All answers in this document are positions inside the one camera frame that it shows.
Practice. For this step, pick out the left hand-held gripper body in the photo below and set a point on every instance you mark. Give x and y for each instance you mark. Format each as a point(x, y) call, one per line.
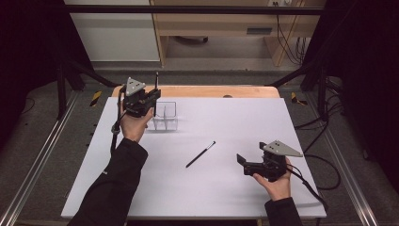
point(135, 100)

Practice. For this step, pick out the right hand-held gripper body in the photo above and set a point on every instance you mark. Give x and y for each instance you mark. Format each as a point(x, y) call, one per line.
point(279, 149)

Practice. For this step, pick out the black pen with silver tip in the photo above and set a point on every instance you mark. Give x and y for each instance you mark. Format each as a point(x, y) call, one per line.
point(200, 154)
point(156, 80)

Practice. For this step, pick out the clear plastic divided organizer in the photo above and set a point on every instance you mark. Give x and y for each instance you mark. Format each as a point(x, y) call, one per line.
point(167, 121)

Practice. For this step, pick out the person's left hand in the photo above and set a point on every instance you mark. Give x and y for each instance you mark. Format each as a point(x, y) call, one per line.
point(133, 127)

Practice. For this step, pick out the person's right hand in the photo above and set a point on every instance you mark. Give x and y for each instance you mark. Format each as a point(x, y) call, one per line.
point(279, 190)

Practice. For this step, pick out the yellow black tape strip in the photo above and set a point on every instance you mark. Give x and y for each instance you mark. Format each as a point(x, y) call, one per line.
point(295, 99)
point(95, 98)

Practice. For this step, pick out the wooden table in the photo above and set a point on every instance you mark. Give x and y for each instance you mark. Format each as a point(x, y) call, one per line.
point(200, 91)

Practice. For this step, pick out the white table cover board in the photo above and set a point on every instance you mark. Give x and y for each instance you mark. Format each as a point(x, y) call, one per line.
point(194, 191)

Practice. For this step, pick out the white cabinet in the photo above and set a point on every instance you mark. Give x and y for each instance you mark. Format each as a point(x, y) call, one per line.
point(116, 37)

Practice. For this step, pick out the black curved object under desk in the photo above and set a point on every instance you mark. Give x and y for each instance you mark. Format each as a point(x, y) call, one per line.
point(194, 39)

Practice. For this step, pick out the black metal stand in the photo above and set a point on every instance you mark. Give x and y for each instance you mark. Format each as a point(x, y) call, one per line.
point(61, 94)
point(322, 94)

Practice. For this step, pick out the light wooden desk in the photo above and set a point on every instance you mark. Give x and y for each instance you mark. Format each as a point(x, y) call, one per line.
point(219, 23)

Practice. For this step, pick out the black curtain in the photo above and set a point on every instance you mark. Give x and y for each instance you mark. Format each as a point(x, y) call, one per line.
point(367, 78)
point(28, 56)

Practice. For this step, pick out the white power strip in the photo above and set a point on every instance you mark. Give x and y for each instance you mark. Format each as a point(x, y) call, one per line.
point(280, 3)

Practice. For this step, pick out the aluminium floor rail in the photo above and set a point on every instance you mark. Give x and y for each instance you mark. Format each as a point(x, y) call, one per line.
point(342, 157)
point(40, 153)

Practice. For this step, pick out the black horizontal frame bar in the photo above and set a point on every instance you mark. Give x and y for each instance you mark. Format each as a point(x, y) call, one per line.
point(188, 9)

